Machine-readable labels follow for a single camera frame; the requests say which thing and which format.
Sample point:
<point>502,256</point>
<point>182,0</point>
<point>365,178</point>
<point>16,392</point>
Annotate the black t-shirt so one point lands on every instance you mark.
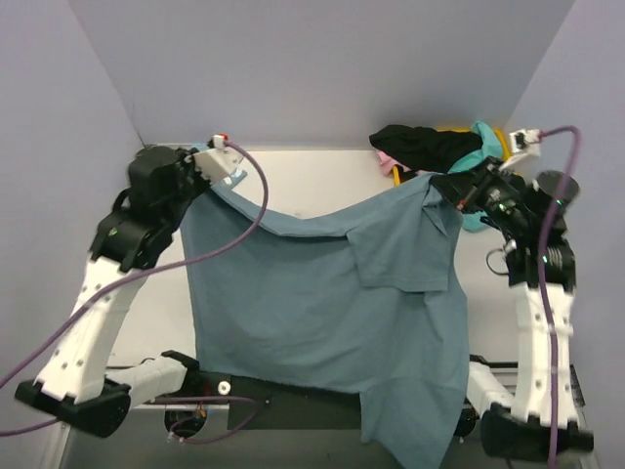
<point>423,148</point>

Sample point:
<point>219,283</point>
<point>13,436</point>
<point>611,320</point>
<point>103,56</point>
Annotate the grey-blue t-shirt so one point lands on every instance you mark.
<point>364,300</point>

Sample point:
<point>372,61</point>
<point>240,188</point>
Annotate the pink t-shirt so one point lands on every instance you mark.
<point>386,162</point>

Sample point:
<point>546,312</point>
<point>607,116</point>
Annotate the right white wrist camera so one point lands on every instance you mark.
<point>525,146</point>

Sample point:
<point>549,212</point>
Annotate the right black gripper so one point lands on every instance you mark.
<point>456,188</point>

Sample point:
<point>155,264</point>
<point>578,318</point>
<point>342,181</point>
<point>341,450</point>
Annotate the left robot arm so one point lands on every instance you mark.
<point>73,385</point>

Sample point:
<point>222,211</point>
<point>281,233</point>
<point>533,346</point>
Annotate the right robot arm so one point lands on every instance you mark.
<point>538,421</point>

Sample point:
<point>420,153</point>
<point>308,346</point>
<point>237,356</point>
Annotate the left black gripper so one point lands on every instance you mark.
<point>196,175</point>

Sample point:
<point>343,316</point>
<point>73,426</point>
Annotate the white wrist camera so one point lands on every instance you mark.
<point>220,156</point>
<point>525,146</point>

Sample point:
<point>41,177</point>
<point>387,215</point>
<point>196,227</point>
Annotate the teal t-shirt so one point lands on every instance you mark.
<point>472,223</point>

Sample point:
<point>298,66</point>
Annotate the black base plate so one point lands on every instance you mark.
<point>283,407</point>

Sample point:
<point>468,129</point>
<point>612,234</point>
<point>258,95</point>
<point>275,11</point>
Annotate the yellow plastic bin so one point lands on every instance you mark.
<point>500,149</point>

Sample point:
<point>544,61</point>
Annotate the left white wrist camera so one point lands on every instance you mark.
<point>220,156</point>

